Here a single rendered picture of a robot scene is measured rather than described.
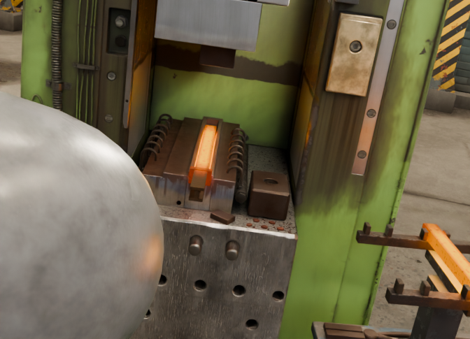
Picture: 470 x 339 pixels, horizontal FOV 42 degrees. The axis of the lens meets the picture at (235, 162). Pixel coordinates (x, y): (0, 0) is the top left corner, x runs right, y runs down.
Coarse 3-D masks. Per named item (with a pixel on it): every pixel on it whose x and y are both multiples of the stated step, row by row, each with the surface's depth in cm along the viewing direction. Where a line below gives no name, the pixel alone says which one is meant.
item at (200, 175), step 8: (208, 128) 155; (208, 136) 149; (208, 144) 143; (200, 152) 137; (208, 152) 138; (200, 160) 133; (208, 160) 134; (192, 168) 126; (200, 168) 127; (208, 168) 127; (192, 176) 123; (200, 176) 123; (208, 176) 127; (192, 184) 119; (200, 184) 119; (208, 184) 127; (192, 192) 121; (200, 192) 121; (192, 200) 119; (200, 200) 119
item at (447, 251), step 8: (424, 224) 125; (432, 224) 125; (432, 232) 121; (440, 232) 122; (432, 240) 120; (440, 240) 118; (448, 240) 119; (440, 248) 117; (448, 248) 115; (456, 248) 116; (440, 256) 116; (448, 256) 113; (456, 256) 113; (448, 264) 113; (456, 264) 110; (464, 264) 110; (456, 272) 110; (464, 272) 107; (464, 280) 106
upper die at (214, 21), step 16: (160, 0) 116; (176, 0) 116; (192, 0) 115; (208, 0) 115; (224, 0) 115; (240, 0) 115; (256, 0) 119; (160, 16) 117; (176, 16) 117; (192, 16) 117; (208, 16) 116; (224, 16) 116; (240, 16) 116; (256, 16) 116; (160, 32) 118; (176, 32) 118; (192, 32) 118; (208, 32) 118; (224, 32) 117; (240, 32) 117; (256, 32) 117; (240, 48) 118
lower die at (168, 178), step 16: (176, 128) 160; (192, 128) 159; (224, 128) 162; (176, 144) 146; (192, 144) 147; (224, 144) 150; (160, 160) 137; (176, 160) 136; (192, 160) 134; (224, 160) 139; (144, 176) 129; (160, 176) 129; (176, 176) 128; (224, 176) 130; (160, 192) 130; (176, 192) 130; (208, 192) 129; (224, 192) 129; (192, 208) 131; (208, 208) 131; (224, 208) 131
